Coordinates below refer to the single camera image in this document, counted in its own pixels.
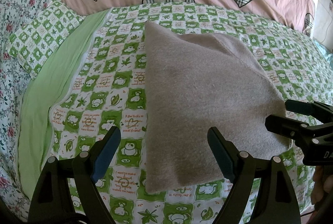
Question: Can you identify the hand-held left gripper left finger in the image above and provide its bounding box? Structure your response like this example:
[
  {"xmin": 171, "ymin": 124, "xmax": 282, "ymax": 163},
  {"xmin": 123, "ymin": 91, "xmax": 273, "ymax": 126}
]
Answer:
[{"xmin": 27, "ymin": 126, "xmax": 122, "ymax": 224}]

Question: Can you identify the green checkered printed quilt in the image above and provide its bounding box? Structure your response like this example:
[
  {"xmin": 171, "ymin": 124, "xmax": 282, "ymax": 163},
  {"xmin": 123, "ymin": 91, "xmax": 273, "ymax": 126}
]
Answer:
[{"xmin": 18, "ymin": 1, "xmax": 333, "ymax": 224}]

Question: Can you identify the floral bedsheet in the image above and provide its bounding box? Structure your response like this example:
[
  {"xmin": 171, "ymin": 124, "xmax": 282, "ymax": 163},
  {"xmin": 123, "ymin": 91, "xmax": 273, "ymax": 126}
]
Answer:
[{"xmin": 0, "ymin": 0, "xmax": 72, "ymax": 216}]

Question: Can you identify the green checkered printed pillow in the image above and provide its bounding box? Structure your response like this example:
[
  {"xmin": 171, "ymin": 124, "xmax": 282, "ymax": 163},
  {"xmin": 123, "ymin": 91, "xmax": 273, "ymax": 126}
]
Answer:
[{"xmin": 8, "ymin": 0, "xmax": 84, "ymax": 79}]

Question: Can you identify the person's right hand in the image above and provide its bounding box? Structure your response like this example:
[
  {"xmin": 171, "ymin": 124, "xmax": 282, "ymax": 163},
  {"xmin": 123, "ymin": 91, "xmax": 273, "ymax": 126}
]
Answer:
[{"xmin": 310, "ymin": 165, "xmax": 333, "ymax": 211}]

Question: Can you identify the grey knit sweater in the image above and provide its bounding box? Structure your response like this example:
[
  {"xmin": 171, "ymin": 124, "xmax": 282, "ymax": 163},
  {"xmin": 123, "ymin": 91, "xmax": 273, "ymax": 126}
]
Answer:
[{"xmin": 144, "ymin": 20, "xmax": 292, "ymax": 194}]

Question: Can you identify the teal cloth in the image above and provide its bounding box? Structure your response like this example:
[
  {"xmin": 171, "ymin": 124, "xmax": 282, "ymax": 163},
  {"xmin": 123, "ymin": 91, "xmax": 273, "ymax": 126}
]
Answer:
[{"xmin": 313, "ymin": 39, "xmax": 333, "ymax": 69}]

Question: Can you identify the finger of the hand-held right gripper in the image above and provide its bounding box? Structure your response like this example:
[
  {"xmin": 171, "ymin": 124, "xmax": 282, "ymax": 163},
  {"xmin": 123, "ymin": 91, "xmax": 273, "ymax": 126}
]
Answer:
[
  {"xmin": 285, "ymin": 100, "xmax": 333, "ymax": 121},
  {"xmin": 265, "ymin": 115, "xmax": 316, "ymax": 145}
]

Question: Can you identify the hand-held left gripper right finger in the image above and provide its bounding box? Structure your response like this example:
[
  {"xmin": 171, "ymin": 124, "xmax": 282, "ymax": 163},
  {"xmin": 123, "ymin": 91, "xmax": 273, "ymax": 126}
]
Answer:
[{"xmin": 208, "ymin": 127, "xmax": 299, "ymax": 224}]

